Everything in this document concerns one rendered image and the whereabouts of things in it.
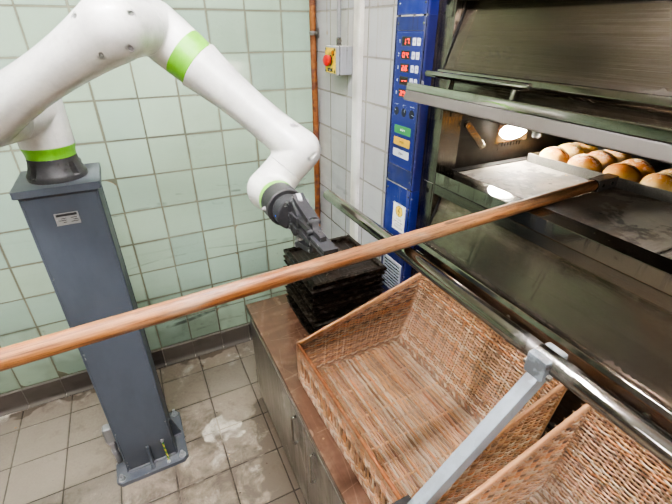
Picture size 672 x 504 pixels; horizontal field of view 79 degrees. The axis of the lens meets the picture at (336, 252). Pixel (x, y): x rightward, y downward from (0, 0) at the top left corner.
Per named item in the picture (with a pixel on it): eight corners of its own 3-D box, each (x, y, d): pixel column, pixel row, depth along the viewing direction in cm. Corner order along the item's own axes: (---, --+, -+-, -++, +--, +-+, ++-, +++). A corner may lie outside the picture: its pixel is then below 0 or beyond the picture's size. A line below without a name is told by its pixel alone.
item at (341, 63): (340, 72, 165) (341, 44, 160) (352, 74, 157) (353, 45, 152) (324, 73, 162) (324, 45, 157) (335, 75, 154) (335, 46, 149)
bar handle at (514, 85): (419, 92, 108) (424, 93, 109) (518, 112, 82) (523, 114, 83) (425, 69, 105) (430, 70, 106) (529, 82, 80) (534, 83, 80)
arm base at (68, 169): (35, 162, 126) (28, 143, 124) (89, 156, 132) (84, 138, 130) (23, 188, 106) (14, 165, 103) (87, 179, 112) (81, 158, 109)
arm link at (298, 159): (188, 89, 103) (178, 80, 92) (215, 52, 102) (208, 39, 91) (300, 180, 112) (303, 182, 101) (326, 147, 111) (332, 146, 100)
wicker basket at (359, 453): (415, 331, 151) (423, 267, 137) (548, 455, 107) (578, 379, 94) (295, 377, 131) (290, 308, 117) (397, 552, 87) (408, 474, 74)
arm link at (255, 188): (264, 209, 114) (233, 187, 107) (292, 174, 113) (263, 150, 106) (281, 229, 103) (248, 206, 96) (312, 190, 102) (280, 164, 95)
